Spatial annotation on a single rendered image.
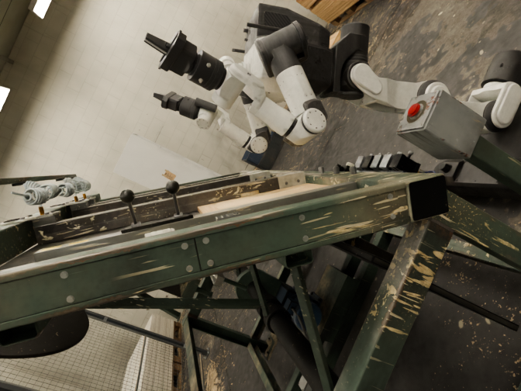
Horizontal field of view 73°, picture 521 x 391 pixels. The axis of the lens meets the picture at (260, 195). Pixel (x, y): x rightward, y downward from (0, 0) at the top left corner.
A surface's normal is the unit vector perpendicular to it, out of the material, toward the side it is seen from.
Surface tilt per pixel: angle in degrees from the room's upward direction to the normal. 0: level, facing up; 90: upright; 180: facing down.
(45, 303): 90
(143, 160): 90
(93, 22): 90
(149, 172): 90
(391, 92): 111
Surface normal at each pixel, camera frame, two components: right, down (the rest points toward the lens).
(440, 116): 0.26, 0.07
